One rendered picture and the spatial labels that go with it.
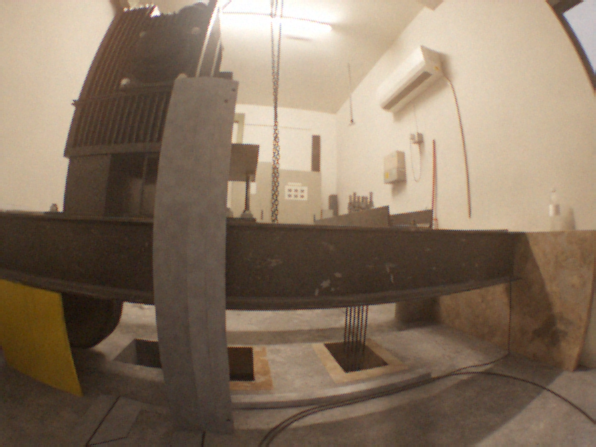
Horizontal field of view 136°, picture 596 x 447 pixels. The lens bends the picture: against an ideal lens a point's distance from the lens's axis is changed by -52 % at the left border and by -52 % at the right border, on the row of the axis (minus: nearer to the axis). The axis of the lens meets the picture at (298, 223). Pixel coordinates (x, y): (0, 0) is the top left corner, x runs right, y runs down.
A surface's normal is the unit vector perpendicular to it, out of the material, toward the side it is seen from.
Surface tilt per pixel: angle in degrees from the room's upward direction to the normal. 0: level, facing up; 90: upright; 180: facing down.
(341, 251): 90
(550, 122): 90
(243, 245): 90
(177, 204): 90
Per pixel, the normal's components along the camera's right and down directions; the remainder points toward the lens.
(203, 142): 0.40, -0.04
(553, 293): -0.98, -0.04
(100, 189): 0.20, -0.04
